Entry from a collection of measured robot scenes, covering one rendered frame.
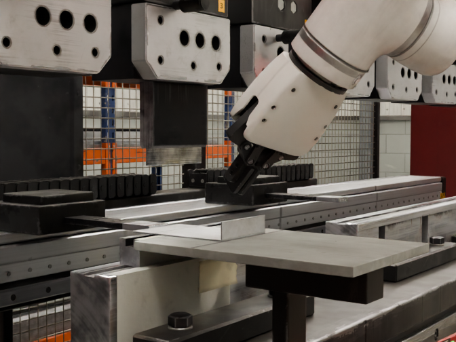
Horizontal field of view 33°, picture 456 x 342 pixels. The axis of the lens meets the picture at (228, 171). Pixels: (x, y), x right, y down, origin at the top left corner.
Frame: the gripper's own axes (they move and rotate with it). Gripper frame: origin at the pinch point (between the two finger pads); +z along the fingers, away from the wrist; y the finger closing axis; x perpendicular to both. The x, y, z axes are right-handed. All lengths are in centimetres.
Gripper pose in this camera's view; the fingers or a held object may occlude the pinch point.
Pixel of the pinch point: (241, 174)
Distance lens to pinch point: 89.7
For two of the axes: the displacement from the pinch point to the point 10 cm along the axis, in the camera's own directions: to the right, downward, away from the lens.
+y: -7.5, -2.1, -6.3
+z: -5.4, 7.4, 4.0
